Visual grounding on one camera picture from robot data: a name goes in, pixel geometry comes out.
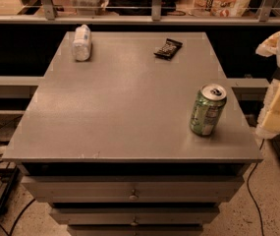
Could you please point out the top drawer with knob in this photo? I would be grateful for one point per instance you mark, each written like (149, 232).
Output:
(162, 190)

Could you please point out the black snack packet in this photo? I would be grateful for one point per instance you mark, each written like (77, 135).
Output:
(169, 49)

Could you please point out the grey drawer cabinet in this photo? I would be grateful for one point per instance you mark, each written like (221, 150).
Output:
(124, 114)

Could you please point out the clear plastic water bottle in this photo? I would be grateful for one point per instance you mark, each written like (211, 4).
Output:
(81, 46)

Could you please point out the green soda can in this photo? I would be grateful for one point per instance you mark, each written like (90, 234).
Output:
(208, 107)

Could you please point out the black bag behind glass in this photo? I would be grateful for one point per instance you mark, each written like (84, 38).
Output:
(140, 7)

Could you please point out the bottom drawer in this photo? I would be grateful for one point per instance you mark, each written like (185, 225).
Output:
(134, 231)

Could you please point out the drawer with knob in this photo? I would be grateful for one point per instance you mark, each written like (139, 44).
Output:
(134, 216)
(162, 190)

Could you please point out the middle drawer with knob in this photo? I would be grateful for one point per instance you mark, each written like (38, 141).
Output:
(134, 216)

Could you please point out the metal railing frame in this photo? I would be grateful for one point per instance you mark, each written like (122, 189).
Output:
(259, 12)

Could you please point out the grey power box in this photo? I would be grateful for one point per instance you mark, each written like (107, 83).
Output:
(7, 130)

